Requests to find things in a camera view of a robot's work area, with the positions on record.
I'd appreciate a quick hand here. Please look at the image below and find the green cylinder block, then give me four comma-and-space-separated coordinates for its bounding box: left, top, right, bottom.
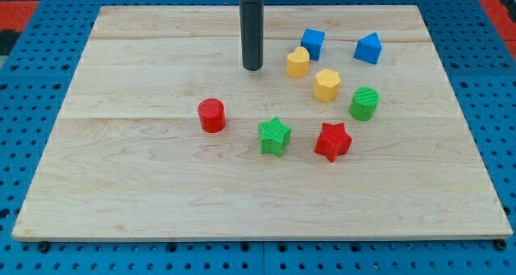
349, 87, 380, 121

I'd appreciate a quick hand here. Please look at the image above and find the yellow heart block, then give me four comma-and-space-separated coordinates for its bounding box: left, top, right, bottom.
285, 47, 310, 77

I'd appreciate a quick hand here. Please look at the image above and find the light wooden board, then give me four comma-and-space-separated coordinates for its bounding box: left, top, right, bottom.
12, 5, 513, 242

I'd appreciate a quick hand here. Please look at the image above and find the green star block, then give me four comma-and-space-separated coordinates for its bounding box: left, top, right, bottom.
258, 117, 291, 157

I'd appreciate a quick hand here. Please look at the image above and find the red star block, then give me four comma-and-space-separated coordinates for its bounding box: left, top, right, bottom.
314, 123, 352, 162

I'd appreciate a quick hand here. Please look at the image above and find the yellow hexagon block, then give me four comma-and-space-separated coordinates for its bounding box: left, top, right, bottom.
313, 69, 342, 102

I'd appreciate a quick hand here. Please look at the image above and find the blue cube block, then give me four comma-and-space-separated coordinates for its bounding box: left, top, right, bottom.
301, 28, 326, 61

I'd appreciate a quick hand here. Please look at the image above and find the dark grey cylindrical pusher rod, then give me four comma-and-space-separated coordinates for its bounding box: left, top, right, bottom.
239, 0, 264, 71

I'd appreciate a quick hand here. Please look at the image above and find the red cylinder block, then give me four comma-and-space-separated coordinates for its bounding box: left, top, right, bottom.
198, 98, 226, 133

